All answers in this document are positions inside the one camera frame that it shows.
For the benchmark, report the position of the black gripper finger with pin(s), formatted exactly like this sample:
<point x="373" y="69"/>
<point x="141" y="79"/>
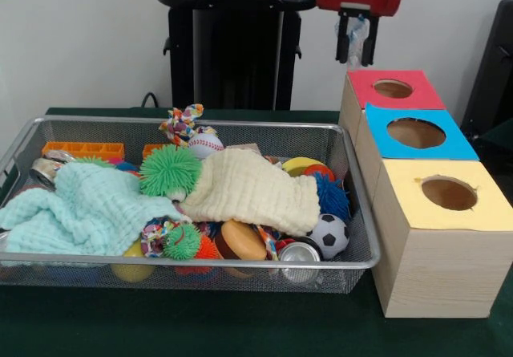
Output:
<point x="342" y="36"/>
<point x="370" y="40"/>

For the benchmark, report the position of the crushed clear plastic bottle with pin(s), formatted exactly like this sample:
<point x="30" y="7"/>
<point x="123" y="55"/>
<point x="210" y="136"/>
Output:
<point x="356" y="36"/>

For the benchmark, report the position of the cream waffle cloth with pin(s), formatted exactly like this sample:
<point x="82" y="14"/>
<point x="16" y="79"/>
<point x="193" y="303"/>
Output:
<point x="256" y="188"/>

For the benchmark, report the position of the wooden box with three holes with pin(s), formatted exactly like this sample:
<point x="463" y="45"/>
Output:
<point x="441" y="273"/>

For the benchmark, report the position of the shallow metal mesh bin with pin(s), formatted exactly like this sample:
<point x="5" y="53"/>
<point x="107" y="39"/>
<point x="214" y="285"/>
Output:
<point x="260" y="282"/>

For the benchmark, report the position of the black stand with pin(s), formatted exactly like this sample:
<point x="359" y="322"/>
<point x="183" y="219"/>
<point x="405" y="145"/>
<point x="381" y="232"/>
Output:
<point x="497" y="52"/>

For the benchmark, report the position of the blue spiky ball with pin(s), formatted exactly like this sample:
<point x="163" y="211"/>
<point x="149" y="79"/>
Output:
<point x="334" y="196"/>

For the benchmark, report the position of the white baseball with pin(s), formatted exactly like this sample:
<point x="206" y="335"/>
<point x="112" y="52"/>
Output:
<point x="205" y="144"/>

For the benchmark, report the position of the black white soccer ball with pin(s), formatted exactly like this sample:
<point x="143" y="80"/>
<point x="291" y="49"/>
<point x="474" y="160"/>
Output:
<point x="330" y="236"/>

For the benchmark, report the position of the silver drink can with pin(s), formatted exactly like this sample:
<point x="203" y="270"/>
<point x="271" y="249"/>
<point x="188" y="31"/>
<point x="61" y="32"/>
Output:
<point x="300" y="252"/>

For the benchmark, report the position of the large green spiky eyed toy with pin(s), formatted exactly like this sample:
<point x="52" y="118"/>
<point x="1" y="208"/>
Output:
<point x="168" y="172"/>

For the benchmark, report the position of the small green spiky toy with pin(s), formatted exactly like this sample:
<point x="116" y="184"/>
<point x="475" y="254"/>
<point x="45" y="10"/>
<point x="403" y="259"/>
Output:
<point x="182" y="242"/>

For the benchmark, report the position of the orange plastic block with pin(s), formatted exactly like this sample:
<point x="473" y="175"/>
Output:
<point x="80" y="148"/>

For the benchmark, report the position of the mint green waffle cloth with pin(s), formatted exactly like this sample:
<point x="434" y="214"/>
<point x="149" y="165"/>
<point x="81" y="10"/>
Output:
<point x="80" y="208"/>

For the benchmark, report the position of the dark green tablecloth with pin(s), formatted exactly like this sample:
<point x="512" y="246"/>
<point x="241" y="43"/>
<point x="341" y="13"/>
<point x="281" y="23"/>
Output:
<point x="200" y="325"/>

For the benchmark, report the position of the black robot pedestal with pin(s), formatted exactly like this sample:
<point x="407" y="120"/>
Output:
<point x="240" y="52"/>

